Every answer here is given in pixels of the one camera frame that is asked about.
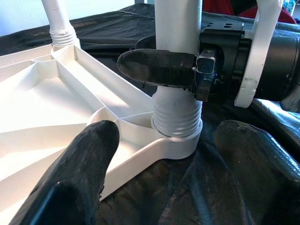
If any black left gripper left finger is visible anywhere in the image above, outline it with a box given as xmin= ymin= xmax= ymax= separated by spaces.
xmin=9 ymin=120 xmax=120 ymax=225

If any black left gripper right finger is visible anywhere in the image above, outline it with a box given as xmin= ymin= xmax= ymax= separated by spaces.
xmin=213 ymin=119 xmax=300 ymax=187

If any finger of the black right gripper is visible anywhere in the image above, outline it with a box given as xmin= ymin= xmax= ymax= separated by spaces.
xmin=135 ymin=35 xmax=157 ymax=51
xmin=116 ymin=48 xmax=197 ymax=87

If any white plastic table leg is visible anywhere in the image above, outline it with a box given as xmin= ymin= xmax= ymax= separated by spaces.
xmin=151 ymin=0 xmax=203 ymax=138
xmin=41 ymin=0 xmax=82 ymax=47

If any white plastic table top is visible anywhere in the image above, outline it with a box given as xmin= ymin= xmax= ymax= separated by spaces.
xmin=0 ymin=43 xmax=203 ymax=201

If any dark red fabric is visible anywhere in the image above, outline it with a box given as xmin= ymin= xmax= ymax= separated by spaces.
xmin=202 ymin=0 xmax=300 ymax=24

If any black plastic cover sheet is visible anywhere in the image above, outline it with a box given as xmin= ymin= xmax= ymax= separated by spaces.
xmin=0 ymin=0 xmax=300 ymax=225

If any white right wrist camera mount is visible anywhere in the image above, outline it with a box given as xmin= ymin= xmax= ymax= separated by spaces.
xmin=234 ymin=0 xmax=282 ymax=108

